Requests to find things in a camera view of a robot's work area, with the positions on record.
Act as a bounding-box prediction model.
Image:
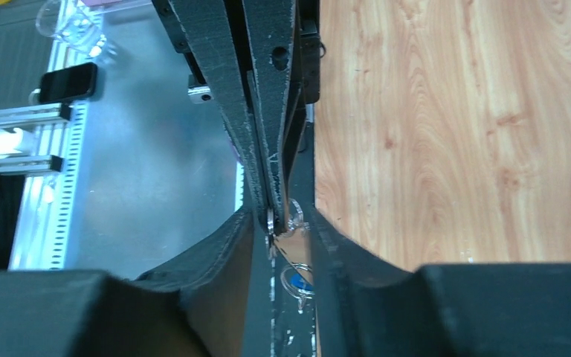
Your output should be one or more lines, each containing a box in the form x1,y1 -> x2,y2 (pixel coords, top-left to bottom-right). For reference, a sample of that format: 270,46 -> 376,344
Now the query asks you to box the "clear keyring with red tag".
266,198 -> 314,315

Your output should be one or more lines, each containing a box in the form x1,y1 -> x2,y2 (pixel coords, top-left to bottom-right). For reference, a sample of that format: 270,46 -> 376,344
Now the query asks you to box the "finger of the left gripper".
243,1 -> 320,232
153,1 -> 268,229

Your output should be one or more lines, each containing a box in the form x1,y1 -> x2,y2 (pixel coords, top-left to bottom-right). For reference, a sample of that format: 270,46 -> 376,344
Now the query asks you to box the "clear plastic cup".
35,0 -> 120,61

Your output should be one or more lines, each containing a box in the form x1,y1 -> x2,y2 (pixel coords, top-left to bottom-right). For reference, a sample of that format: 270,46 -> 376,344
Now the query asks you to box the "black smartphone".
37,62 -> 99,104

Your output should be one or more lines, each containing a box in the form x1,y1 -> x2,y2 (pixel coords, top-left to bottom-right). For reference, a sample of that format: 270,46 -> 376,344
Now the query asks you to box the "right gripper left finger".
0,208 -> 254,356

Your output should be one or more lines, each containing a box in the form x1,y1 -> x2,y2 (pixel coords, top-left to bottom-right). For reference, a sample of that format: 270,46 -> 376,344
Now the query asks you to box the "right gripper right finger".
307,208 -> 571,356

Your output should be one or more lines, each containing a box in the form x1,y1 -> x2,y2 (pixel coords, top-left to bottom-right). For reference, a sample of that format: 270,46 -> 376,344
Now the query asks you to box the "aluminium frame rail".
0,1 -> 86,270

